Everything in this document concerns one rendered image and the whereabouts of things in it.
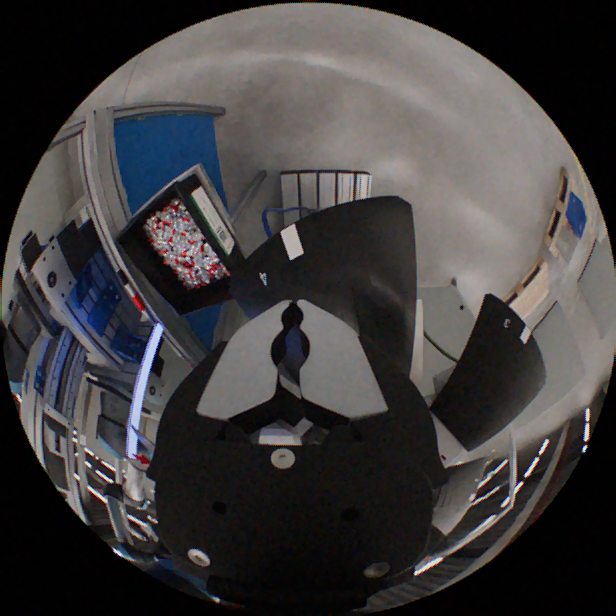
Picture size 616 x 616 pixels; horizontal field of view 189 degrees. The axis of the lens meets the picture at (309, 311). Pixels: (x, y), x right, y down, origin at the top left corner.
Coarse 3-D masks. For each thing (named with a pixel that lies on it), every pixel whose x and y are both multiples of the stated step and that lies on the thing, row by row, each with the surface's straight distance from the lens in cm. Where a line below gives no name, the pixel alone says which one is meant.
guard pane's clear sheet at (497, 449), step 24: (144, 432) 146; (504, 432) 160; (480, 456) 142; (504, 456) 161; (504, 480) 166; (480, 504) 153; (504, 504) 178; (432, 528) 133; (456, 528) 146; (480, 528) 166; (432, 552) 145
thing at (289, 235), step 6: (288, 228) 21; (294, 228) 21; (282, 234) 22; (288, 234) 21; (294, 234) 21; (288, 240) 21; (294, 240) 21; (288, 246) 21; (294, 246) 21; (300, 246) 20; (288, 252) 21; (294, 252) 21; (300, 252) 20
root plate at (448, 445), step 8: (432, 416) 33; (440, 424) 33; (440, 432) 33; (448, 432) 33; (440, 440) 33; (448, 440) 33; (456, 440) 33; (440, 448) 33; (448, 448) 33; (456, 448) 33; (440, 456) 33; (448, 456) 33; (456, 456) 33; (448, 464) 33
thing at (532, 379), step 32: (480, 320) 38; (512, 320) 41; (480, 352) 36; (512, 352) 38; (448, 384) 34; (480, 384) 34; (512, 384) 37; (544, 384) 46; (448, 416) 33; (480, 416) 34; (512, 416) 37
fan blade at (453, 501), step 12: (456, 468) 50; (468, 468) 55; (480, 468) 60; (456, 480) 50; (468, 480) 55; (480, 480) 62; (444, 492) 47; (456, 492) 51; (468, 492) 57; (444, 504) 48; (456, 504) 53; (468, 504) 61; (444, 516) 50; (456, 516) 57; (444, 528) 55
